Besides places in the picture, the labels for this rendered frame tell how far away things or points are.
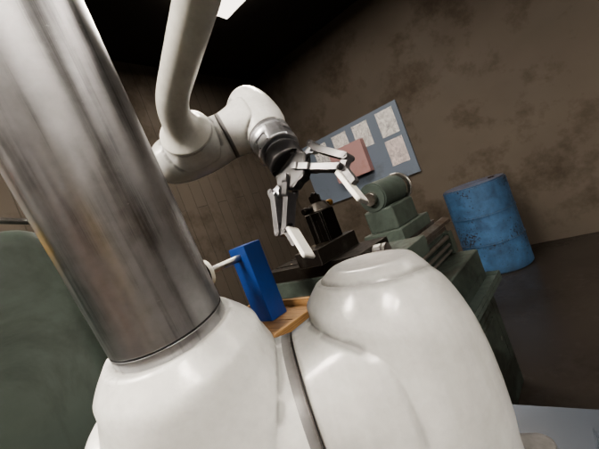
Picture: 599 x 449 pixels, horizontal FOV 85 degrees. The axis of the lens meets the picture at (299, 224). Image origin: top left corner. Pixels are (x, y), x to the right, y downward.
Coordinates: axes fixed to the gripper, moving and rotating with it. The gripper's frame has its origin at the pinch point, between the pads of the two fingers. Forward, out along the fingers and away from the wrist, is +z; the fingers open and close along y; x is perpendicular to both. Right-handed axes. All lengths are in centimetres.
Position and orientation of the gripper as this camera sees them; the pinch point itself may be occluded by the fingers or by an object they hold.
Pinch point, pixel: (332, 225)
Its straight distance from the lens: 54.7
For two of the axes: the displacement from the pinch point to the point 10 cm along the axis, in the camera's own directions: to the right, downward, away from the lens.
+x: 6.5, 1.4, 7.4
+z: 4.5, 7.2, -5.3
